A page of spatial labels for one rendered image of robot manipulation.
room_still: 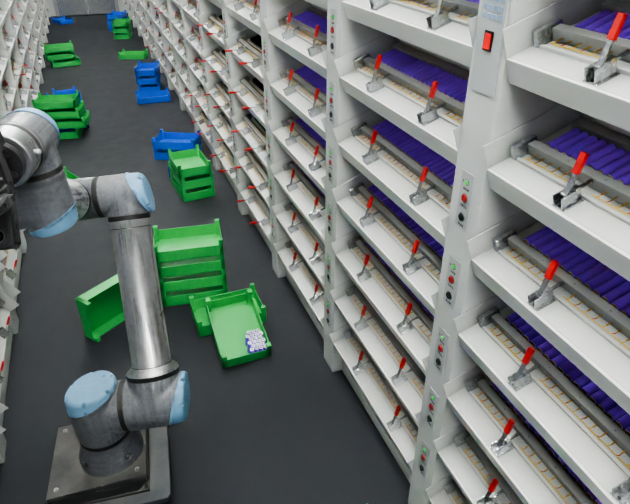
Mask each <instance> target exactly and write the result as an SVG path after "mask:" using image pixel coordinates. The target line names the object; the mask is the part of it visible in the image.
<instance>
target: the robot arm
mask: <svg viewBox="0 0 630 504"><path fill-rule="evenodd" d="M59 142H60V132H59V129H58V126H57V124H56V123H55V121H54V120H53V119H52V118H51V117H50V116H49V115H48V114H46V113H44V112H43V111H41V110H38V109H35V108H20V109H17V110H15V111H12V112H10V113H8V114H6V115H5V116H4V117H3V118H2V120H1V121H0V250H9V249H16V248H18V247H19V246H20V245H21V238H20V230H22V229H29V230H28V232H29V234H31V235H32V236H33V237H36V238H39V237H40V238H46V237H51V236H54V235H57V234H60V233H62V232H64V231H66V230H68V229H69V228H71V227H72V226H73V225H74V224H75V223H76V222H77V221H80V220H87V219H94V218H103V217H108V222H109V224H110V228H111V235H112V241H113V247H114V254H115V260H116V267H117V273H118V279H119V286H120V292H121V298H122V305H123V311H124V318H125V324H126V330H127V337H128V343H129V350H130V356H131V362H132V367H131V368H130V370H129V371H128V372H127V374H126V377H127V379H123V380H117V379H116V377H115V376H114V375H113V374H112V373H111V372H109V371H103V370H101V371H96V372H94V373H93V372H91V373H88V374H86V375H84V376H82V377H80V378H79V379H78V380H76V381H75V382H74V383H73V385H71V386H70V387H69V389H68V390H67V392H66V395H65V399H64V401H65V406H66V411H67V414H68V416H69V418H70V420H71V422H72V425H73V427H74V430H75V432H76V434H77V437H78V439H79V441H80V451H79V460H80V463H81V465H82V468H83V469H84V471H85V472H86V473H88V474H90V475H92V476H96V477H107V476H112V475H115V474H118V473H120V472H122V471H124V470H125V469H127V468H128V467H130V466H131V465H132V464H133V463H134V462H135V461H136V460H137V459H138V458H139V456H140V455H141V453H142V451H143V447H144V439H143V436H142V433H141V431H140V430H141V429H148V428H155V427H162V426H171V425H173V424H178V423H182V422H184V421H185V420H186V419H187V417H188V414H189V408H190V381H189V376H188V373H187V372H186V371H180V370H179V364H178V363H177V362H176V361H174V360H172V359H171V356H170V349H169V343H168V336H167V329H166V323H165V316H164V309H163V303H162V296H161V290H160V283H159V276H158V270H157V263H156V256H155V249H154V243H153V236H152V229H151V223H150V219H151V216H150V213H151V212H153V211H154V210H155V200H154V196H153V192H152V189H151V186H150V184H149V182H148V180H147V178H146V177H145V176H144V175H143V174H142V173H125V174H116V175H107V176H99V177H87V178H76V179H67V177H66V174H65V171H64V168H63V165H62V162H61V158H60V155H59V152H58V149H57V147H58V145H59ZM85 449H86V450H85ZM105 450H106V451H105Z"/></svg>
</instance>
